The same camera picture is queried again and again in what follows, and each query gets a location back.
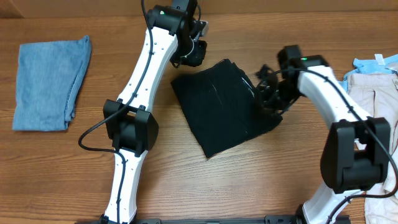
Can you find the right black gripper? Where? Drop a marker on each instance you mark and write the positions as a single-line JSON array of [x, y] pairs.
[[269, 88]]

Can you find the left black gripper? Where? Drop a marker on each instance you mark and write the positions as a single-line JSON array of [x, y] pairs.
[[198, 58]]

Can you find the black shorts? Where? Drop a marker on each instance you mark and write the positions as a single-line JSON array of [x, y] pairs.
[[220, 107]]

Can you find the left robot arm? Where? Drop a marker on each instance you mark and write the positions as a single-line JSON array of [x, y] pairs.
[[173, 36]]

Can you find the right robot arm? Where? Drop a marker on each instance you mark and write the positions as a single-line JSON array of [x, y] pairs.
[[355, 157]]

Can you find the light blue garment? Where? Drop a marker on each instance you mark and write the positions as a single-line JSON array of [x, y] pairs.
[[371, 66]]

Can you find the folded blue denim cloth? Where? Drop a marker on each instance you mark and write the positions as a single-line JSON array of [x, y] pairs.
[[49, 78]]

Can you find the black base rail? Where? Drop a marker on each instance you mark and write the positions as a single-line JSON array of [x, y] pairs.
[[214, 221]]

